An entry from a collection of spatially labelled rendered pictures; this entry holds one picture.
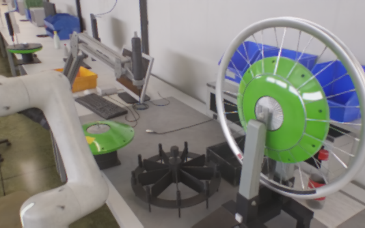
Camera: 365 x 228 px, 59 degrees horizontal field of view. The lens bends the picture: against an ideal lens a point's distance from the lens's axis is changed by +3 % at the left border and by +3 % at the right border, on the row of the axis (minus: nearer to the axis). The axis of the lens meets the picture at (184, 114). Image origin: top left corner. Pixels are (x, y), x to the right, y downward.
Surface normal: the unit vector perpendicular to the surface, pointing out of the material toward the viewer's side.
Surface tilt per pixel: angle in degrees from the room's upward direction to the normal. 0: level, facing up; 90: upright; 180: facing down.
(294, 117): 88
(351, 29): 90
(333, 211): 0
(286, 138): 96
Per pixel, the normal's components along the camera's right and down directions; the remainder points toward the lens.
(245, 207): -0.82, 0.23
